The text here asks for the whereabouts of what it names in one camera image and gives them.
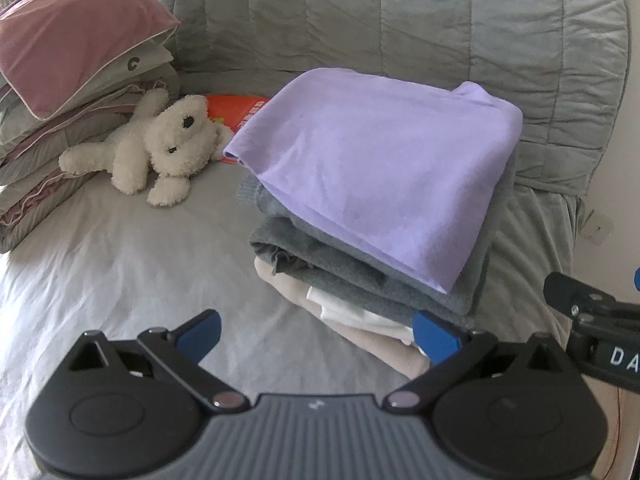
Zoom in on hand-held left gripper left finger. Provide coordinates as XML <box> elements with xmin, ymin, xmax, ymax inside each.
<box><xmin>67</xmin><ymin>309</ymin><xmax>252</xmax><ymax>414</ymax></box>

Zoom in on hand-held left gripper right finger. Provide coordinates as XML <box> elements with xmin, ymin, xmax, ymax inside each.
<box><xmin>385</xmin><ymin>310</ymin><xmax>569</xmax><ymax>414</ymax></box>

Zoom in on purple pants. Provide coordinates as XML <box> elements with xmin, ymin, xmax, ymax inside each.
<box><xmin>222</xmin><ymin>67</ymin><xmax>524</xmax><ymax>294</ymax></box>

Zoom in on folded beige garment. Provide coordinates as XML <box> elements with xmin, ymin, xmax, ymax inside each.
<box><xmin>254</xmin><ymin>256</ymin><xmax>432</xmax><ymax>379</ymax></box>

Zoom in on folded white garment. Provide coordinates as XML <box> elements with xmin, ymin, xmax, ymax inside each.
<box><xmin>306</xmin><ymin>285</ymin><xmax>417</xmax><ymax>347</ymax></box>

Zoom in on bed with grey sheet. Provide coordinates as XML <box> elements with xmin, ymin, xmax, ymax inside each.
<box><xmin>0</xmin><ymin>70</ymin><xmax>584</xmax><ymax>480</ymax></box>

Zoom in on folded dark grey garment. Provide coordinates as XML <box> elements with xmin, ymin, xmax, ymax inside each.
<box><xmin>249</xmin><ymin>220</ymin><xmax>492</xmax><ymax>331</ymax></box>

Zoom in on folded grey knit sweater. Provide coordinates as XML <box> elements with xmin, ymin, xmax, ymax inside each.
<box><xmin>236</xmin><ymin>157</ymin><xmax>517</xmax><ymax>321</ymax></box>

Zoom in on white plush toy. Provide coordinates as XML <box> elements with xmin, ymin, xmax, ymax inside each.
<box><xmin>59</xmin><ymin>89</ymin><xmax>236</xmax><ymax>209</ymax></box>

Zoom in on folded grey quilt pink trim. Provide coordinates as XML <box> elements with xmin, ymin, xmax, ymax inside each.
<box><xmin>0</xmin><ymin>77</ymin><xmax>182</xmax><ymax>187</ymax></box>
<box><xmin>0</xmin><ymin>169</ymin><xmax>92</xmax><ymax>256</ymax></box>

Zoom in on orange red booklet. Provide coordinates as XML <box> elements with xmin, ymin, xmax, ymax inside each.
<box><xmin>205</xmin><ymin>94</ymin><xmax>274</xmax><ymax>165</ymax></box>

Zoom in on grey quilted headboard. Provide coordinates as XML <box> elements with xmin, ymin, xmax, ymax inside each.
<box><xmin>117</xmin><ymin>0</ymin><xmax>632</xmax><ymax>197</ymax></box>

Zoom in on mauve pillow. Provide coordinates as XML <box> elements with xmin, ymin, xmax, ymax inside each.
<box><xmin>0</xmin><ymin>0</ymin><xmax>181</xmax><ymax>122</ymax></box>

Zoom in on white wall socket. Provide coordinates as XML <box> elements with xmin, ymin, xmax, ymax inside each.
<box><xmin>581</xmin><ymin>211</ymin><xmax>614</xmax><ymax>247</ymax></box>

